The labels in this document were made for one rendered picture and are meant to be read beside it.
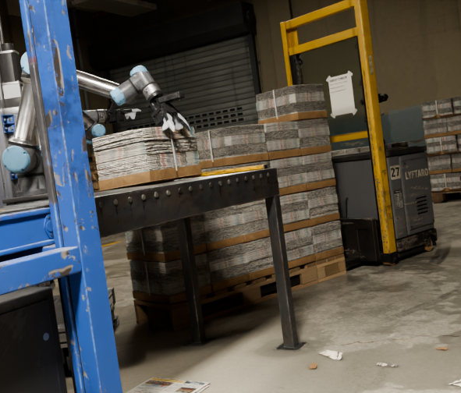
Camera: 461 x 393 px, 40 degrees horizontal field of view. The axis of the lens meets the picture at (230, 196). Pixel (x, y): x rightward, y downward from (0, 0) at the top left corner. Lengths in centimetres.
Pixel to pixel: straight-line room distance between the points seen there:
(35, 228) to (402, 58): 881
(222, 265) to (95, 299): 210
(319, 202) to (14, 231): 283
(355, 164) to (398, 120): 542
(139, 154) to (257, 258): 137
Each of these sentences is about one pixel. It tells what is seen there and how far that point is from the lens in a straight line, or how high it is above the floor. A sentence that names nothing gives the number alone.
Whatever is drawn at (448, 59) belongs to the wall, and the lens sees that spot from 991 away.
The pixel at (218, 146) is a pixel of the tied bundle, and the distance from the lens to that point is 374.
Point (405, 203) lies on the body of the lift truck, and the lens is 466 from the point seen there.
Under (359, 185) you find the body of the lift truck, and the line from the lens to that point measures 466.
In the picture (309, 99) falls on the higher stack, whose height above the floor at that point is 119.
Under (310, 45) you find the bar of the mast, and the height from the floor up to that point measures 162.
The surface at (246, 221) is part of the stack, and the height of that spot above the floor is 49.
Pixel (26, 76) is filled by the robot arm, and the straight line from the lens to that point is 285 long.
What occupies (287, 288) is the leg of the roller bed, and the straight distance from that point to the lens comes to 279.
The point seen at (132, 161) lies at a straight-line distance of 263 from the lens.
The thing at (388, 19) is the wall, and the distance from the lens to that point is 1021.
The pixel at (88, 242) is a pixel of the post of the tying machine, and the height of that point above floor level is 70.
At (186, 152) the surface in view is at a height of 92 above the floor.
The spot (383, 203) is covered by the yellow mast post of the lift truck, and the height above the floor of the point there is 44.
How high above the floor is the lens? 84
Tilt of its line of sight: 3 degrees down
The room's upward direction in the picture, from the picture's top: 8 degrees counter-clockwise
